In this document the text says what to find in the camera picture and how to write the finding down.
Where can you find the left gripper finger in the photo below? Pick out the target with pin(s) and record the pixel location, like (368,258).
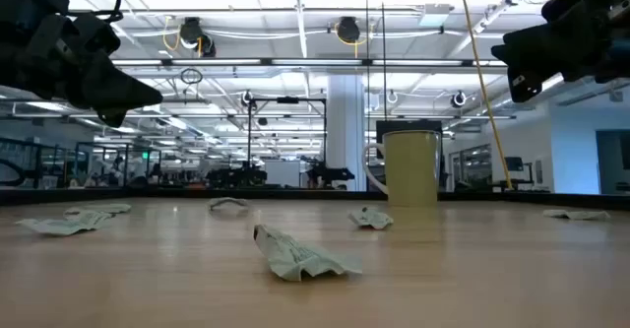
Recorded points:
(114,119)
(118,89)

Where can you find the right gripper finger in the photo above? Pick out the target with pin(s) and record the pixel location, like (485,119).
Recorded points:
(534,49)
(526,87)

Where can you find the green-white sweetener packet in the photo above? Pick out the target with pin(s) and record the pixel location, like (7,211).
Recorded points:
(226,202)
(64,225)
(295,256)
(370,218)
(576,215)
(101,209)

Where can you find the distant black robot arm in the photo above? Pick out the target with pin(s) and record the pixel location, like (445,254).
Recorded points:
(236,176)
(330,174)

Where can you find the distant monitor desk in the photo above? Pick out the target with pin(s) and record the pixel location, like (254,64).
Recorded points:
(514,164)

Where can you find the black display screen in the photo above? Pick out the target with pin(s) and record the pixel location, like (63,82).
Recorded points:
(403,125)

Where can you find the pale green ceramic mug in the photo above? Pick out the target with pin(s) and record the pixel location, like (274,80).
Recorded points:
(411,170)

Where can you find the white board panel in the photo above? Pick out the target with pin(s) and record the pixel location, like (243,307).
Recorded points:
(282,173)

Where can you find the white building pillar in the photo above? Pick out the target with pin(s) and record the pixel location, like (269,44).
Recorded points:
(344,131)

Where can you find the ceiling light strip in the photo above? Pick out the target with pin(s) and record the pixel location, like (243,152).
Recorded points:
(315,62)

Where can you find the black metal gantry frame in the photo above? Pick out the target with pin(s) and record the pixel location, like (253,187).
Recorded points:
(288,100)

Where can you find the black metal table frame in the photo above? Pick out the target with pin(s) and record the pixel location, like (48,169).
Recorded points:
(295,193)

